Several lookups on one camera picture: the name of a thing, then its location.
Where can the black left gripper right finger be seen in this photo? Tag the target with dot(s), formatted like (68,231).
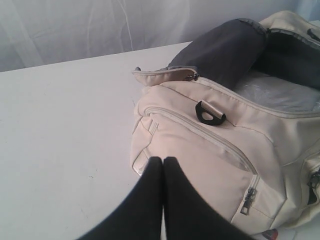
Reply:
(187,215)

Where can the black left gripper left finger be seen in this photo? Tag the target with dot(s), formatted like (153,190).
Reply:
(139,216)

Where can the colourful plastic key tags bunch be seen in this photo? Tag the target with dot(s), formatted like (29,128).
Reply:
(271,234)

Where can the cream fabric duffel bag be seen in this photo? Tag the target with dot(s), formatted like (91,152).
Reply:
(239,108)

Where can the white backdrop curtain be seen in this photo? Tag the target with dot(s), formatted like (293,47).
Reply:
(41,32)

